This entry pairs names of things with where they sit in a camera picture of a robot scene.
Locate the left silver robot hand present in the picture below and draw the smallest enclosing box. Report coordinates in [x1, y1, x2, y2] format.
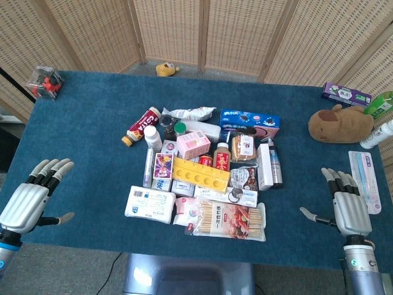
[0, 158, 76, 235]

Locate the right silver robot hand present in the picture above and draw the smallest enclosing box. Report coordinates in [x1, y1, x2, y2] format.
[299, 167, 373, 237]

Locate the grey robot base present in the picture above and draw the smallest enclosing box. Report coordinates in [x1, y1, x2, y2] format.
[122, 253, 256, 295]

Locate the white tissue pack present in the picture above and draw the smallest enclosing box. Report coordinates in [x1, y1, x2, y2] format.
[123, 185, 176, 224]

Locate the toothbrush blister pack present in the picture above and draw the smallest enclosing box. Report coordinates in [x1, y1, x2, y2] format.
[348, 150, 382, 215]

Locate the blue table cloth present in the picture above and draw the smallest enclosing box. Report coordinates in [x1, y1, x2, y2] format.
[0, 71, 393, 274]

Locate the white lotion bottle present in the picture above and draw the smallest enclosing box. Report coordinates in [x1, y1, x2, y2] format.
[359, 120, 393, 150]

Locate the dark pump bottle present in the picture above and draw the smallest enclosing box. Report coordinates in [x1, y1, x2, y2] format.
[260, 137, 284, 189]

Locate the brown capybara plush toy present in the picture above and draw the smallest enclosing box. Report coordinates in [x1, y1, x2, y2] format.
[308, 104, 375, 144]

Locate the white tall box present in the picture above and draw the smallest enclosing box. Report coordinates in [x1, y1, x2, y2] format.
[255, 143, 274, 191]

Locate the green drink bottle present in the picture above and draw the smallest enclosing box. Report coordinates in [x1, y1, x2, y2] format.
[364, 90, 393, 120]

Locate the dark chocolate snack bag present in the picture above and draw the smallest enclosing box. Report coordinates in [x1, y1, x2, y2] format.
[228, 166, 259, 191]

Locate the purple toothpaste box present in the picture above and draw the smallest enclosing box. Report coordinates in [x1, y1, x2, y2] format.
[321, 81, 373, 107]

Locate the clear box with red toys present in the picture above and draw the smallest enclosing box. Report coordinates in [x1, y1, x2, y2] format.
[25, 65, 64, 101]

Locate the bamboo skewers pack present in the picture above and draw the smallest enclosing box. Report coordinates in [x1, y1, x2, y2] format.
[184, 200, 267, 242]

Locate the white long toothpaste box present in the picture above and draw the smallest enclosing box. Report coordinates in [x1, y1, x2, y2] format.
[193, 186, 259, 208]

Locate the packaged sandwich bread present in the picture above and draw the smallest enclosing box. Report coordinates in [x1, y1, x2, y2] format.
[230, 133, 257, 163]

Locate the white tube with purple cap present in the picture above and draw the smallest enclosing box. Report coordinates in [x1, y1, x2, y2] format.
[142, 147, 155, 189]

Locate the blue cookie box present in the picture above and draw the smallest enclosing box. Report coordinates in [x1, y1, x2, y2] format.
[219, 108, 281, 138]

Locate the red label milk tea bottle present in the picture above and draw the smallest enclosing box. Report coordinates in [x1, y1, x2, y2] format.
[121, 106, 162, 147]

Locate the white blue small box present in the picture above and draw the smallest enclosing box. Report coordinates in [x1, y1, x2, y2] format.
[150, 178, 173, 193]

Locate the brown drink bottle red label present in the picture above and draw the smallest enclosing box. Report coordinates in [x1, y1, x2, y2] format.
[212, 142, 231, 171]

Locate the white pill bottle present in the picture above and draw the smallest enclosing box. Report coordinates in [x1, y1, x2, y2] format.
[143, 125, 163, 153]

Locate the purple playing card box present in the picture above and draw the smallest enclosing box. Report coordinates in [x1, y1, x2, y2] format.
[152, 152, 175, 179]

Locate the white medicine box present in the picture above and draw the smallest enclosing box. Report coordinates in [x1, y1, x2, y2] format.
[161, 140, 179, 157]

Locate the yellow box with round holes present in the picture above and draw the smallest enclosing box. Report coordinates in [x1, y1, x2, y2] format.
[171, 157, 231, 193]

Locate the white grey small box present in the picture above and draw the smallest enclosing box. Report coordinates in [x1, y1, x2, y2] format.
[171, 179, 197, 198]

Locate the dark glass spice jar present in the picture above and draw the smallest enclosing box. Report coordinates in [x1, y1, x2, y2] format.
[160, 115, 176, 142]

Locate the pink white snack pouch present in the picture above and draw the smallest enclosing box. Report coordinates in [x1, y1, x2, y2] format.
[173, 197, 199, 227]

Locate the pink carton box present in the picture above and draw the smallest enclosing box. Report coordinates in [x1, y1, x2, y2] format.
[176, 130, 212, 160]

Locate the silver white snack bag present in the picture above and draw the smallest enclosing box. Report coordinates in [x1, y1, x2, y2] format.
[161, 106, 217, 122]

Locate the yellow plush toy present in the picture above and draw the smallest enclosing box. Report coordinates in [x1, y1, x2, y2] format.
[155, 61, 181, 77]

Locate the woven bamboo folding screen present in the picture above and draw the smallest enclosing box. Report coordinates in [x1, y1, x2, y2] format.
[0, 0, 393, 197]

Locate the black cable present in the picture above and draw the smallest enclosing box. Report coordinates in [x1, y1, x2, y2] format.
[97, 252, 123, 295]

